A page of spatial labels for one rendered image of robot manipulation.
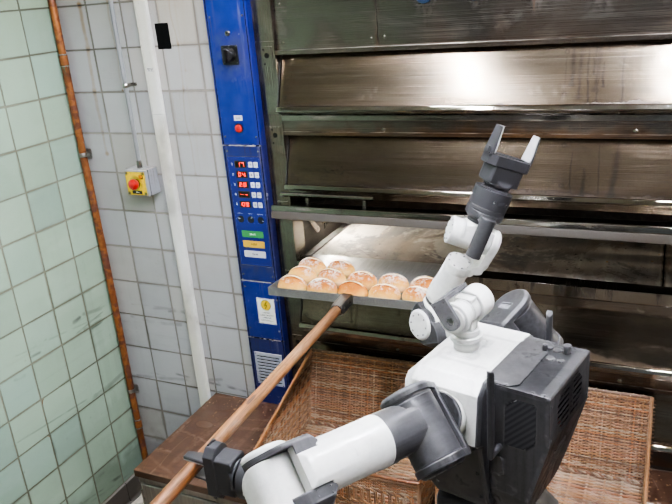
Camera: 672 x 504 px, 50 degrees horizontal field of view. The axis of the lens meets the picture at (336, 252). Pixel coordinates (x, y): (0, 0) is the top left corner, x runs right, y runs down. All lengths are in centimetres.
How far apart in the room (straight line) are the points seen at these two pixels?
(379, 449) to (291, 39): 152
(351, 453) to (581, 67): 134
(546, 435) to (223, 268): 168
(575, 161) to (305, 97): 86
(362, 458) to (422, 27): 140
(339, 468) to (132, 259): 199
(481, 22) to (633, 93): 46
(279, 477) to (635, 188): 138
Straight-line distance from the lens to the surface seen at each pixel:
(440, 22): 219
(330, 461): 114
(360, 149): 234
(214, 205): 265
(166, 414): 328
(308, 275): 232
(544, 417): 131
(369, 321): 251
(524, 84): 213
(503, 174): 163
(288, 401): 252
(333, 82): 232
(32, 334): 287
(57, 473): 312
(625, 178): 215
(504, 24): 215
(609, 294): 228
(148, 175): 272
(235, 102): 246
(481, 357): 140
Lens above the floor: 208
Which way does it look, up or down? 20 degrees down
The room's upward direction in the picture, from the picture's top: 5 degrees counter-clockwise
